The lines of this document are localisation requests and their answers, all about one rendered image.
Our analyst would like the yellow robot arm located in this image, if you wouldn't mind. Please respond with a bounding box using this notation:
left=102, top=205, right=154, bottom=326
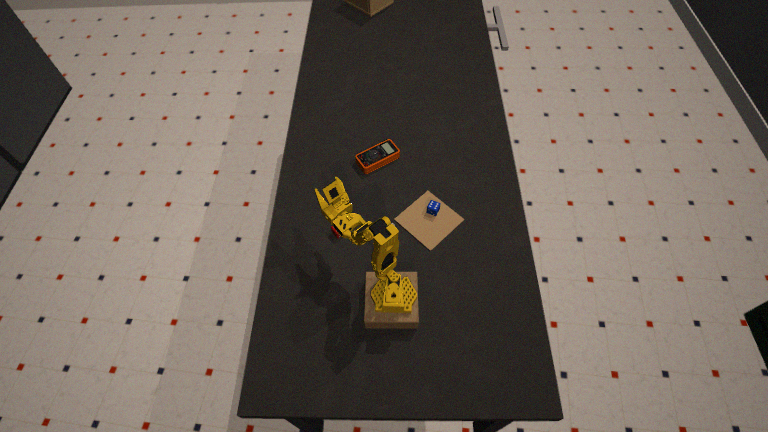
left=332, top=213, right=417, bottom=313

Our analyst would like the orange digital multimeter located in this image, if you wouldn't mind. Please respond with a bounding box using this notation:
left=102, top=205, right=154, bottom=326
left=355, top=139, right=400, bottom=174

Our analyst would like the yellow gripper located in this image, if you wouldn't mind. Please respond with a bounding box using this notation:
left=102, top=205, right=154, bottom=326
left=314, top=177, right=353, bottom=225

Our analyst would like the peach flat mat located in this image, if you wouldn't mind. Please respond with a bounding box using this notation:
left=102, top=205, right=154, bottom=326
left=395, top=191, right=464, bottom=251

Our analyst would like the blue die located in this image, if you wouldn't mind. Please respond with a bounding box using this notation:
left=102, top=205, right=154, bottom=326
left=427, top=200, right=440, bottom=216

